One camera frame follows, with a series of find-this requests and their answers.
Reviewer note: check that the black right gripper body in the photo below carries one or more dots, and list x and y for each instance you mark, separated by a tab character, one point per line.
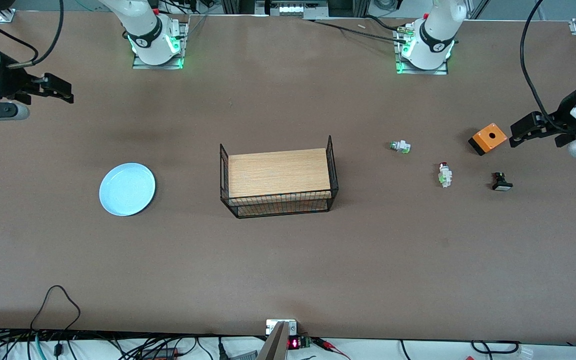
4	84

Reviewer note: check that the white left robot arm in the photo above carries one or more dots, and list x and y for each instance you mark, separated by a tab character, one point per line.
435	35

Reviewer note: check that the red digit display module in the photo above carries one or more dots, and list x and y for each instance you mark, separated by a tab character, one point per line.
295	343

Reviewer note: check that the red push button switch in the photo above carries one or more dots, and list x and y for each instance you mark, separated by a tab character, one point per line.
445	176

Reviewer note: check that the light blue round plate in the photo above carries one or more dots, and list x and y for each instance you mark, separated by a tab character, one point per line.
127	189

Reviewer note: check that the orange button enclosure box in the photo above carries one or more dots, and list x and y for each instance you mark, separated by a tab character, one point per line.
489	137

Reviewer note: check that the black square push button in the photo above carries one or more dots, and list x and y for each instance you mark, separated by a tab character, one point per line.
501	183

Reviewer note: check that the green push button switch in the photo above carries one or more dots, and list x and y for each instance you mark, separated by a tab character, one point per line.
401	146

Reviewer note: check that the aluminium frame with white unit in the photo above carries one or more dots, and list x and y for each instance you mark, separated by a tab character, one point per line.
293	9

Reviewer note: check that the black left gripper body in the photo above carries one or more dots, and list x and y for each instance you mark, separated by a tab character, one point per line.
563	116

